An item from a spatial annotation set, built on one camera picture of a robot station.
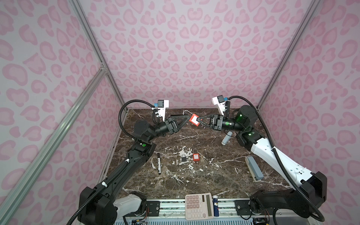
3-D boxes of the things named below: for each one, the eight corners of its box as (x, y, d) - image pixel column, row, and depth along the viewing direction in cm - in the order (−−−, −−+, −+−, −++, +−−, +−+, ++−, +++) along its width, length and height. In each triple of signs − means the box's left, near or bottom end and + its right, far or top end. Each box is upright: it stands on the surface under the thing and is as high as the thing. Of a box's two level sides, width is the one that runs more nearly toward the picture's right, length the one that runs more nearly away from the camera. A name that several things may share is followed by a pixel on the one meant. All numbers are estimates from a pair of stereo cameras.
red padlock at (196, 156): (192, 161, 92) (193, 159, 91) (192, 149, 97) (192, 148, 96) (199, 161, 92) (200, 159, 91) (199, 149, 97) (199, 148, 96)
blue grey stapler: (255, 182, 83) (259, 178, 79) (244, 160, 92) (247, 156, 87) (260, 181, 84) (265, 177, 79) (249, 159, 93) (253, 155, 88)
